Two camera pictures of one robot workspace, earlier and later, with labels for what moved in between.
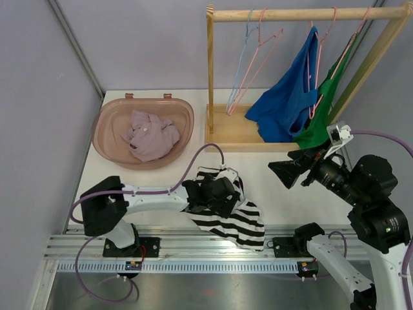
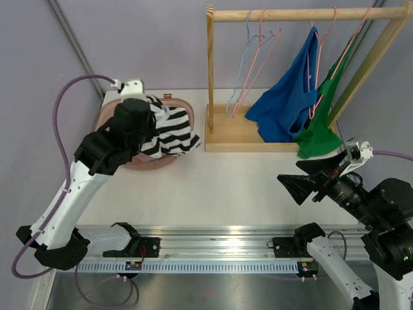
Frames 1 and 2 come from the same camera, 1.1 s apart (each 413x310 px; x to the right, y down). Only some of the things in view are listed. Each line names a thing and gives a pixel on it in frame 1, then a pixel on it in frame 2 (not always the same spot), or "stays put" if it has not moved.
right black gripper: [290, 170] → [301, 186]
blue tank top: [281, 112] stays put
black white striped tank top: [244, 226] → [174, 135]
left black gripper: [224, 208] → [152, 130]
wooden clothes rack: [227, 128] stays put
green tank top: [316, 135] stays put
